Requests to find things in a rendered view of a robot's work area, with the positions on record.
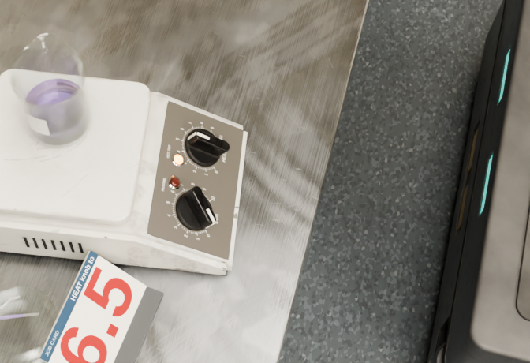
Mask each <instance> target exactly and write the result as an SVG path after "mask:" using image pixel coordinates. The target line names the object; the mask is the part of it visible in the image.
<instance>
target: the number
mask: <svg viewBox="0 0 530 363"><path fill-rule="evenodd" d="M139 288H140V285H138V284H137V283H135V282H133V281H132V280H131V279H129V278H127V277H126V276H124V275H123V274H121V273H120V272H118V271H116V270H114V269H113V268H112V267H110V266H109V265H107V264H105V263H103V262H102V261H101V260H99V259H97V260H96V262H95V264H94V266H93V268H92V270H91V273H90V275H89V276H88V280H87V282H86V283H85V285H84V288H83V290H82V292H81V294H80V296H79V298H78V300H77V303H76V305H75V307H74V309H73V311H72V313H71V316H70V318H69V320H68V322H67V324H66V326H65V329H64V331H63V332H62V335H61V337H60V339H59V341H58V344H57V346H56V347H55V349H54V352H53V354H52V356H51V358H50V360H52V361H54V362H56V363H106V362H107V360H108V358H109V356H110V353H111V351H112V349H113V347H114V344H115V342H116V340H117V338H118V335H119V333H120V330H121V328H122V326H123V323H124V322H125V319H126V317H127V315H128V313H129V310H130V308H131V306H132V303H133V301H134V298H135V296H136V294H137V291H138V290H139Z"/></svg>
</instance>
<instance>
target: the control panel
mask: <svg viewBox="0 0 530 363"><path fill-rule="evenodd" d="M194 129H206V130H208V131H210V132H211V133H213V134H214V135H215V136H216V137H217V138H219V139H221V140H224V141H226V142H228V143H229V145H230V149H229V151H227V152H226V153H224V154H223V155H221V156H220V158H219V160H218V162H217V163H215V164H214V165H212V166H210V167H202V166H199V165H197V164H196V163H194V162H193V161H192V160H191V159H190V158H189V157H188V154H187V152H186V150H185V139H186V137H187V136H188V134H189V133H190V132H192V131H193V130H194ZM243 135H244V130H242V129H239V128H237V127H235V126H232V125H229V124H226V123H225V122H221V121H219V120H217V119H214V118H211V117H209V116H207V115H205V114H201V113H199V112H196V111H194V110H191V109H188V108H187V107H183V106H181V105H179V104H176V103H173V102H170V101H169V100H168V103H167V107H166V116H165V121H164V126H163V132H162V141H161V146H160V152H159V161H158V166H157V171H156V176H155V186H154V191H153V196H152V202H151V210H150V215H149V221H148V226H147V233H148V234H150V235H151V236H154V237H157V238H161V239H163V240H166V241H170V242H173V243H176V244H179V245H183V246H185V247H188V248H190V249H195V250H198V251H201V252H203V253H207V254H210V255H212V256H216V257H220V258H222V259H225V260H228V259H229V255H230V243H231V236H232V229H233V217H234V209H235V203H236V195H237V183H238V175H239V169H240V161H241V149H242V142H243ZM175 155H181V156H182V158H183V162H182V164H177V163H175V161H174V156H175ZM171 178H178V180H179V181H180V185H179V186H178V187H173V186H172V185H171V183H170V180H171ZM195 186H199V187H200V188H201V189H202V191H203V194H204V196H205V197H206V198H207V199H208V200H209V202H210V203H211V206H212V210H213V212H214V214H215V217H216V222H215V224H214V225H212V226H209V227H208V228H207V229H206V228H205V229H203V230H200V231H194V230H189V229H188V228H186V227H185V226H183V225H182V224H181V222H180V221H179V219H178V217H177V214H176V203H177V199H178V198H179V197H180V195H182V194H183V193H186V192H187V191H189V190H190V189H191V188H193V187H195Z"/></svg>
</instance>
